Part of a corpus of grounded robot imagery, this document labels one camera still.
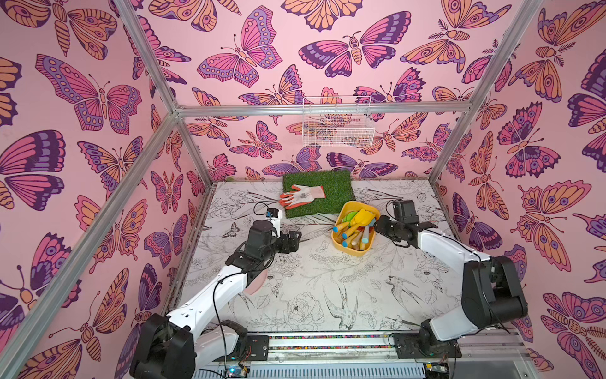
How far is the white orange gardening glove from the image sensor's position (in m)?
1.09

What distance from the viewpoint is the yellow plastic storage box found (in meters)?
0.92

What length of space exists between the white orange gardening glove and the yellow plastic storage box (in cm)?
14
